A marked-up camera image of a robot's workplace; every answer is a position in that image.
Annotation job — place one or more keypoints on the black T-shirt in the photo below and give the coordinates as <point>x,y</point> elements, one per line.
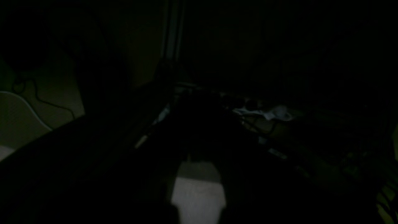
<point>89,172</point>

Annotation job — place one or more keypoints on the black power strip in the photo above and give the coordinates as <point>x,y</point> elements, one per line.
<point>279,112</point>

